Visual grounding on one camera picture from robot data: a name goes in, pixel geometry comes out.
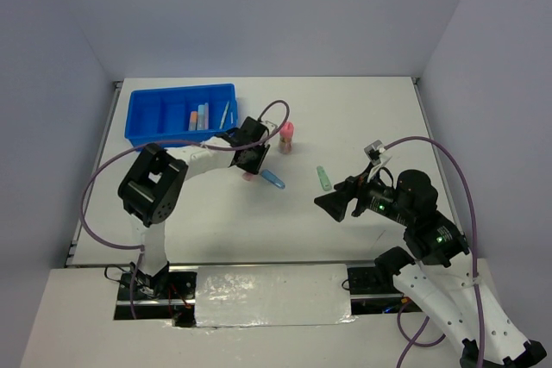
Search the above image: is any silver taped cover plate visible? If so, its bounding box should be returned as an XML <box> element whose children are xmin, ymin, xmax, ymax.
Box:
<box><xmin>194</xmin><ymin>264</ymin><xmax>354</xmax><ymax>327</ymax></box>

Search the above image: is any pink correction tape case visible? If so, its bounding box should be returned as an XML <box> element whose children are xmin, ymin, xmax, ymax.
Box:
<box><xmin>242</xmin><ymin>172</ymin><xmax>255</xmax><ymax>182</ymax></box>

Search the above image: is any blue correction tape case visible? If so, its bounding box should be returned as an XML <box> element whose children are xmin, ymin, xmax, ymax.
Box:
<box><xmin>260</xmin><ymin>169</ymin><xmax>285</xmax><ymax>190</ymax></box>

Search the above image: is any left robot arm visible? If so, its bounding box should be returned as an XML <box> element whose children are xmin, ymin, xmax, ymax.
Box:
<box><xmin>117</xmin><ymin>116</ymin><xmax>276</xmax><ymax>298</ymax></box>

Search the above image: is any blue-capped highlighter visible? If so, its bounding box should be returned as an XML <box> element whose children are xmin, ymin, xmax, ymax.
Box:
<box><xmin>196</xmin><ymin>104</ymin><xmax>205</xmax><ymax>130</ymax></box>

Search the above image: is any orange-capped highlighter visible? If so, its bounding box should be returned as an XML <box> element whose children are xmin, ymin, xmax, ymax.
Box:
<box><xmin>188</xmin><ymin>111</ymin><xmax>198</xmax><ymax>131</ymax></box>

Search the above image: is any purple highlighter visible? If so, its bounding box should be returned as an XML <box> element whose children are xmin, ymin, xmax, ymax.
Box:
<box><xmin>203</xmin><ymin>102</ymin><xmax>210</xmax><ymax>130</ymax></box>

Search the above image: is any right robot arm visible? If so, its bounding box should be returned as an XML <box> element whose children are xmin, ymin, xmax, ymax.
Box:
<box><xmin>314</xmin><ymin>170</ymin><xmax>547</xmax><ymax>367</ymax></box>

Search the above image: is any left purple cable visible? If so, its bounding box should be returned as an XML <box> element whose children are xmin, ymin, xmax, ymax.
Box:
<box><xmin>79</xmin><ymin>100</ymin><xmax>290</xmax><ymax>321</ymax></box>

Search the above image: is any blue compartment tray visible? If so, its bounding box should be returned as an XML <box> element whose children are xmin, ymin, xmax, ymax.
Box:
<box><xmin>124</xmin><ymin>84</ymin><xmax>238</xmax><ymax>147</ymax></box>

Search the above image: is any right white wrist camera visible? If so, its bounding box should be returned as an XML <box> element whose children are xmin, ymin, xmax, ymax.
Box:
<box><xmin>364</xmin><ymin>140</ymin><xmax>392</xmax><ymax>181</ymax></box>

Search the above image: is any pink-lidded jar of clips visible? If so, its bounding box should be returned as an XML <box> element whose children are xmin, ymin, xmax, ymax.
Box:
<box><xmin>279</xmin><ymin>122</ymin><xmax>294</xmax><ymax>154</ymax></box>

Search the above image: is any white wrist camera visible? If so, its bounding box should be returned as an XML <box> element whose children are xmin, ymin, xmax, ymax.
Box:
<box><xmin>364</xmin><ymin>140</ymin><xmax>392</xmax><ymax>181</ymax></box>
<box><xmin>261</xmin><ymin>120</ymin><xmax>279</xmax><ymax>134</ymax></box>

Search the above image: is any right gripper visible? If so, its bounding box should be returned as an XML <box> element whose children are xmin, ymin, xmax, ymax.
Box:
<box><xmin>313</xmin><ymin>160</ymin><xmax>412</xmax><ymax>224</ymax></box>

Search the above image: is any green correction tape case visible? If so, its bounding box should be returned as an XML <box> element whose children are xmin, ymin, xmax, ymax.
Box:
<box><xmin>317</xmin><ymin>165</ymin><xmax>332</xmax><ymax>191</ymax></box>

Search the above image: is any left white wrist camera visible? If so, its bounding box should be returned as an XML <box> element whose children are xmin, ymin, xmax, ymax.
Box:
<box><xmin>261</xmin><ymin>120</ymin><xmax>279</xmax><ymax>134</ymax></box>

